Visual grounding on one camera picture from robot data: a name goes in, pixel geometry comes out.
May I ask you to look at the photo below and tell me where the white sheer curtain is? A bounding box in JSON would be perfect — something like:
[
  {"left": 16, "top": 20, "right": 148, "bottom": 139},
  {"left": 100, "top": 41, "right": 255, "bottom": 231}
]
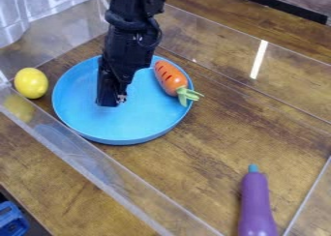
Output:
[{"left": 0, "top": 0, "right": 89, "bottom": 48}]

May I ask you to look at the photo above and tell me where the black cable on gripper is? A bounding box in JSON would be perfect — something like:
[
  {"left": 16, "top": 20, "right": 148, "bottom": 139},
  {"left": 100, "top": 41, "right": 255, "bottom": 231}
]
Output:
[{"left": 103, "top": 10, "right": 164, "bottom": 50}]

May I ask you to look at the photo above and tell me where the blue round tray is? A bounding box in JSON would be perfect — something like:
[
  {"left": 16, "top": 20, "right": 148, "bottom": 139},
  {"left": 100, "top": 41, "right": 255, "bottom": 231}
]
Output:
[{"left": 52, "top": 57, "right": 191, "bottom": 145}]

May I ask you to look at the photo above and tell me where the blue plastic object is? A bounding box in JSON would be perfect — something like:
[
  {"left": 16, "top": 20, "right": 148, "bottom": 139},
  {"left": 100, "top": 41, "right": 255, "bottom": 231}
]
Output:
[{"left": 0, "top": 201, "right": 29, "bottom": 236}]

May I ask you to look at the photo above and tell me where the orange toy carrot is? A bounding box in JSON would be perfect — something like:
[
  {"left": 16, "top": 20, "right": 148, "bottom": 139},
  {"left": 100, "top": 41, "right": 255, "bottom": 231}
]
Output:
[{"left": 153, "top": 60, "right": 203, "bottom": 106}]

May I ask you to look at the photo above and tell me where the black bar in background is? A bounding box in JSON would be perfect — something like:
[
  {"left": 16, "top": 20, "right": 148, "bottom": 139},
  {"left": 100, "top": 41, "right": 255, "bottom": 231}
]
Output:
[{"left": 247, "top": 0, "right": 328, "bottom": 25}]

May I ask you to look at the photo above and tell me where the purple toy eggplant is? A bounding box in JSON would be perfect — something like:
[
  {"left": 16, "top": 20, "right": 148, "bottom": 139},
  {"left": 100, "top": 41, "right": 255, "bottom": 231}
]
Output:
[{"left": 238, "top": 164, "right": 279, "bottom": 236}]

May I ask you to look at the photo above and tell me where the yellow toy lemon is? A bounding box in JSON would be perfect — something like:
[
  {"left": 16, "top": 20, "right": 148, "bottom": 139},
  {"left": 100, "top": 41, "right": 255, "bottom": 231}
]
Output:
[{"left": 15, "top": 68, "right": 49, "bottom": 99}]

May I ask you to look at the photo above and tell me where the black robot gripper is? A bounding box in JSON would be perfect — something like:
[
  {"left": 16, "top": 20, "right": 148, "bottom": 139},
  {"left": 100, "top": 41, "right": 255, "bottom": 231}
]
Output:
[{"left": 96, "top": 11, "right": 161, "bottom": 106}]

